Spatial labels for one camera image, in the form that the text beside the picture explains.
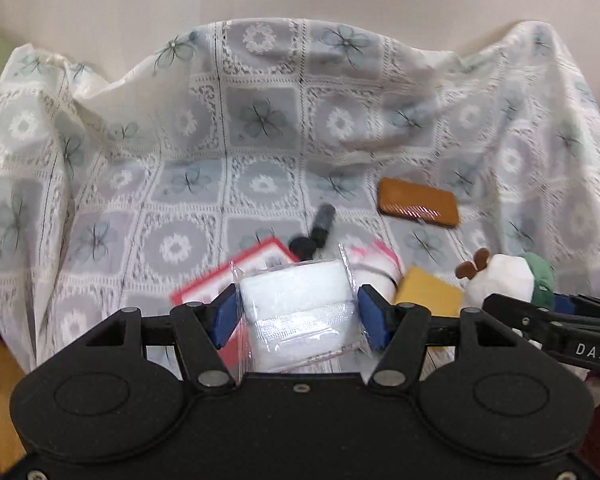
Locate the white gauze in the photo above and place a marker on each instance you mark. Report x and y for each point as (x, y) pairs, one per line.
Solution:
(302, 318)

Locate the brown leather case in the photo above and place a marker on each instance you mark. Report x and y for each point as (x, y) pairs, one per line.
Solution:
(412, 201)

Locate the pink white cloth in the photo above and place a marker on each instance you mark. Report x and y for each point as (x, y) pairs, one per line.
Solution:
(374, 264)

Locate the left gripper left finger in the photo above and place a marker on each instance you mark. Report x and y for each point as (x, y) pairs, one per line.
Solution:
(200, 332)

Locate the white green plush toy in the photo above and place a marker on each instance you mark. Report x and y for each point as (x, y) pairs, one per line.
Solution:
(527, 277)

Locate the gold cardboard box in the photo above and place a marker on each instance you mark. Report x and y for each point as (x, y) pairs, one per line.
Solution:
(424, 289)

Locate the floral lace sofa cover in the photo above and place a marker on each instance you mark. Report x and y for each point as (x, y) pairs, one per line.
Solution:
(116, 194)

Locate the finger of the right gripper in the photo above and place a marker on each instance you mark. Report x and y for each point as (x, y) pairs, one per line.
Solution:
(570, 339)
(576, 304)

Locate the red green tea box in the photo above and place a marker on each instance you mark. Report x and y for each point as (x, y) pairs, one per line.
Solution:
(270, 254)

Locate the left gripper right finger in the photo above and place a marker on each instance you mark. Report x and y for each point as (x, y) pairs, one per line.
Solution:
(399, 333)

